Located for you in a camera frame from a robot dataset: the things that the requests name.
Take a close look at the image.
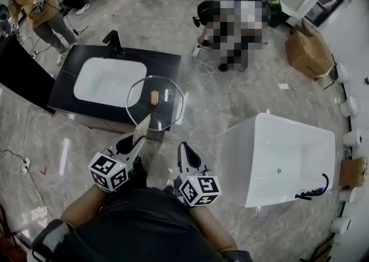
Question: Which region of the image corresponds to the person's left forearm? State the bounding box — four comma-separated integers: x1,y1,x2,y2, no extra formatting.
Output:
60,184,112,229

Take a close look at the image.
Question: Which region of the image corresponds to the black round tub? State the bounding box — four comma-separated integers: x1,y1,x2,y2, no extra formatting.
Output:
253,0,283,28

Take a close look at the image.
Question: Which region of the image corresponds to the large cardboard box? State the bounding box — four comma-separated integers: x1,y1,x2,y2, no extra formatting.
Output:
284,19,336,80

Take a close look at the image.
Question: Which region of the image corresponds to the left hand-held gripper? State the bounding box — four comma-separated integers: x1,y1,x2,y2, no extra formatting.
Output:
88,134,149,193

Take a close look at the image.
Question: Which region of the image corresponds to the black metal frame stand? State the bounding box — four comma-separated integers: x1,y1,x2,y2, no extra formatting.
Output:
323,54,340,91

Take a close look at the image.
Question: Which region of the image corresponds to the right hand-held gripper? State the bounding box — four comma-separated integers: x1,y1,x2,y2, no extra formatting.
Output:
174,141,222,208

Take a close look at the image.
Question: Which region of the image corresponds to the grey black arm strap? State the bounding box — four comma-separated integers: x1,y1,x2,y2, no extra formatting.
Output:
27,218,70,262

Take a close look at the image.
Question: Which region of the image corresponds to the white bathtub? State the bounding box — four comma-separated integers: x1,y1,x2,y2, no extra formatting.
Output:
212,112,337,208

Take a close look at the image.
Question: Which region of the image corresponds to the person's black shirt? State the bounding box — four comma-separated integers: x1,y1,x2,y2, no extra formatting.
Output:
56,186,226,262

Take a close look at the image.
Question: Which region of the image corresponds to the black vanity counter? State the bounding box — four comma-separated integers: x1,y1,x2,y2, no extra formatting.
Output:
47,44,182,135

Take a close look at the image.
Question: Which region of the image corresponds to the black floor cable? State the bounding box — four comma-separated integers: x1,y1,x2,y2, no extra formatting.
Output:
0,147,73,218

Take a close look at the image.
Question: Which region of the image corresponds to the black flat panel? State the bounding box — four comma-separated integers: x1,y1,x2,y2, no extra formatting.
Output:
0,35,56,115

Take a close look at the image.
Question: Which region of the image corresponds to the dark glass door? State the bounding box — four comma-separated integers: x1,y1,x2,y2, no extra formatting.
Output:
304,0,347,27

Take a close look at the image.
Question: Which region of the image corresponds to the black faucet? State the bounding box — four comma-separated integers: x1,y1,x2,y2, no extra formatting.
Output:
101,30,126,57

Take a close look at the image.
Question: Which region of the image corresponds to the person's right forearm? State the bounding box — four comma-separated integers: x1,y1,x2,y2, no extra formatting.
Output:
188,205,239,252

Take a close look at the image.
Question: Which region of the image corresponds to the small cardboard box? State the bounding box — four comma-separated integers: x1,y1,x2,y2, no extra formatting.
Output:
339,157,369,188

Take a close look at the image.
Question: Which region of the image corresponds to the white sink basin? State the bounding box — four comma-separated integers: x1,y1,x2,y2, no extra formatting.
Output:
73,57,148,108

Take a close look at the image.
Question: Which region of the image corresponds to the grey scouring pad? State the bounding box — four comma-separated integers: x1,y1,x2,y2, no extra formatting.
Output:
132,113,152,146

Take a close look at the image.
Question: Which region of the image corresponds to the white floor cable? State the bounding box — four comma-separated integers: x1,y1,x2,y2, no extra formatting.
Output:
193,53,216,74

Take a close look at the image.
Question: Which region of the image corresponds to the glass pot lid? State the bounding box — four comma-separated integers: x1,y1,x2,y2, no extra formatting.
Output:
126,75,185,132

